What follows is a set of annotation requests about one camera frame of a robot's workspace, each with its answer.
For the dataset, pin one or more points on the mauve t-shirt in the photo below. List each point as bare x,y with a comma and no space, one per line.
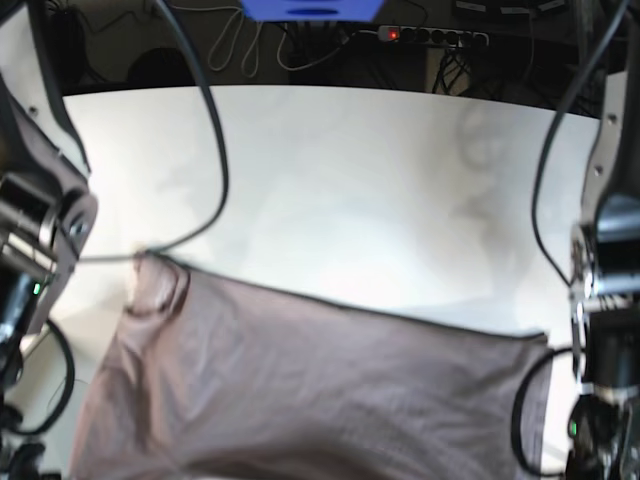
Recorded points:
207,377

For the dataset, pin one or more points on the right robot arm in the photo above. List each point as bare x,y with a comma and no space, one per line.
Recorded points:
47,214

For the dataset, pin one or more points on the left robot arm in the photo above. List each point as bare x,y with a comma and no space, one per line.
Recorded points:
604,424

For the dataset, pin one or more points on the blue plastic bin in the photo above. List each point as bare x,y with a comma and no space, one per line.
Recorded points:
312,10

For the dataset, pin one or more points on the black power strip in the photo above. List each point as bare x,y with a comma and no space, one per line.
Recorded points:
432,37

